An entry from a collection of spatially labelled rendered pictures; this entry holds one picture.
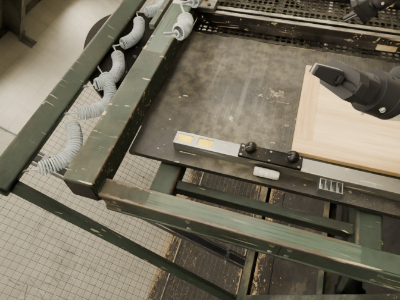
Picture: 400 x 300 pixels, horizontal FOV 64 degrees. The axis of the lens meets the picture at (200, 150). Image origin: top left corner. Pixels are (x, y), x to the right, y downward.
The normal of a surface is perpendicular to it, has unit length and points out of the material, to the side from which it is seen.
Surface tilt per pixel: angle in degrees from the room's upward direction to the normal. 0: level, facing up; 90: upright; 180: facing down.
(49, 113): 90
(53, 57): 90
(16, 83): 90
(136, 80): 58
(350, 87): 16
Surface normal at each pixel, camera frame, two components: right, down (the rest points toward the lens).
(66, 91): 0.48, -0.36
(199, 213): -0.04, -0.57
